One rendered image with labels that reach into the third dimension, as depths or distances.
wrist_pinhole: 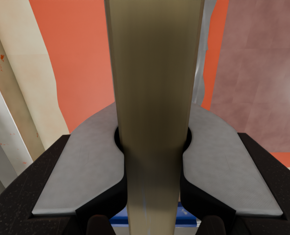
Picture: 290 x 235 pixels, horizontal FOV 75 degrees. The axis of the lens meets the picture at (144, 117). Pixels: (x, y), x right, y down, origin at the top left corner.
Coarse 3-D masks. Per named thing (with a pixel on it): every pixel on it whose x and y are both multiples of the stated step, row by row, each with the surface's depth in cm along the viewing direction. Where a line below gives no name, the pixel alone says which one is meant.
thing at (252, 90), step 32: (64, 64) 25; (96, 64) 25; (224, 64) 24; (256, 64) 24; (288, 64) 24; (64, 96) 27; (96, 96) 27; (224, 96) 27; (256, 96) 26; (288, 96) 26; (256, 128) 29; (288, 128) 29; (288, 160) 33
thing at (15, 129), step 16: (0, 48) 23; (0, 64) 23; (0, 80) 23; (16, 80) 26; (0, 96) 23; (16, 96) 26; (0, 112) 25; (16, 112) 26; (0, 128) 26; (16, 128) 26; (32, 128) 29; (0, 144) 28; (16, 144) 27; (32, 144) 29; (16, 160) 29; (32, 160) 29
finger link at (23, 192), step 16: (64, 144) 8; (48, 160) 7; (32, 176) 7; (48, 176) 7; (16, 192) 6; (32, 192) 6; (0, 208) 6; (16, 208) 6; (32, 208) 6; (0, 224) 5; (16, 224) 5; (32, 224) 5; (48, 224) 5; (64, 224) 5
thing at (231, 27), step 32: (32, 0) 21; (64, 0) 21; (96, 0) 21; (224, 0) 21; (256, 0) 20; (288, 0) 20; (64, 32) 23; (96, 32) 22; (224, 32) 22; (256, 32) 22; (288, 32) 22
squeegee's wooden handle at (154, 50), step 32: (128, 0) 5; (160, 0) 5; (192, 0) 5; (128, 32) 6; (160, 32) 6; (192, 32) 6; (128, 64) 6; (160, 64) 6; (192, 64) 6; (128, 96) 7; (160, 96) 7; (128, 128) 7; (160, 128) 7; (128, 160) 8; (160, 160) 8; (128, 192) 10; (160, 192) 9; (128, 224) 12; (160, 224) 11
